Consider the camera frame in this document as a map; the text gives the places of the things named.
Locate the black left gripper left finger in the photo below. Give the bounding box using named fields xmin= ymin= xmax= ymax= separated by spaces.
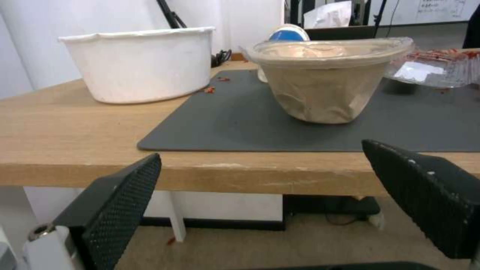
xmin=22 ymin=153 xmax=163 ymax=270

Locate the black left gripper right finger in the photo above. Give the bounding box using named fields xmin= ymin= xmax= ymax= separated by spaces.
xmin=361 ymin=139 xmax=480 ymax=261

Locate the clear plastic takeout box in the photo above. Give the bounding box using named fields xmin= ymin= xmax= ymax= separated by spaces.
xmin=382 ymin=48 xmax=480 ymax=89

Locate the white paper takeout bowl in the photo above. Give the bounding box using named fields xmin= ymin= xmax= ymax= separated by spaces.
xmin=58 ymin=27 xmax=217 ymax=105

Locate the white crumpled paper bag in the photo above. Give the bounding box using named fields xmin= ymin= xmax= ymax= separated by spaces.
xmin=302 ymin=3 xmax=355 ymax=29

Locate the wooden table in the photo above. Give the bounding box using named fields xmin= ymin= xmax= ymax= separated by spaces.
xmin=0 ymin=52 xmax=480 ymax=197

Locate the dark grey table mat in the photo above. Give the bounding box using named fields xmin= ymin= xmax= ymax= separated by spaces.
xmin=136 ymin=69 xmax=480 ymax=153

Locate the brown paper bowl with lid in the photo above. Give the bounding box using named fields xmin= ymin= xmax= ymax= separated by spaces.
xmin=250 ymin=36 xmax=415 ymax=125

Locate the whiteboard with writing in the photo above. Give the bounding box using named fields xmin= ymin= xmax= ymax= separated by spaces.
xmin=389 ymin=0 xmax=479 ymax=26

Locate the black tripod leg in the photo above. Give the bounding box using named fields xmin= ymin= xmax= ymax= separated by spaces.
xmin=155 ymin=0 xmax=188 ymax=29

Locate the white cup with blue print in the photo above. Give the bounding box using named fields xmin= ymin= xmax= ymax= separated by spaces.
xmin=266 ymin=23 xmax=311 ymax=42

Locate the black cable bundle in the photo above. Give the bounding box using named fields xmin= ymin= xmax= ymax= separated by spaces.
xmin=210 ymin=49 xmax=233 ymax=68

